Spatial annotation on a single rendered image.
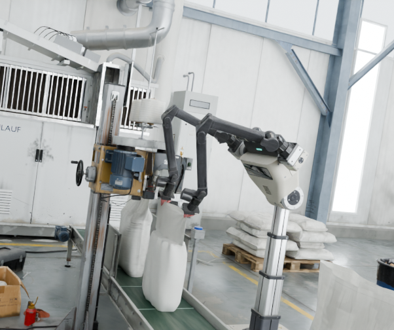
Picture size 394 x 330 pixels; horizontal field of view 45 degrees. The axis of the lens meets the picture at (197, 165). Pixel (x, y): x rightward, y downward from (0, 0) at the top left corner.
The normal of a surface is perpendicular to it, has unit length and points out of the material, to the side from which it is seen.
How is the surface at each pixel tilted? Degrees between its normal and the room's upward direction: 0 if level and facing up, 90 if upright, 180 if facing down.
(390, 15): 90
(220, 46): 90
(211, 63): 90
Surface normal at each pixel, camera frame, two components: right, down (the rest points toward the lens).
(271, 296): 0.40, 0.11
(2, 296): 0.62, 0.13
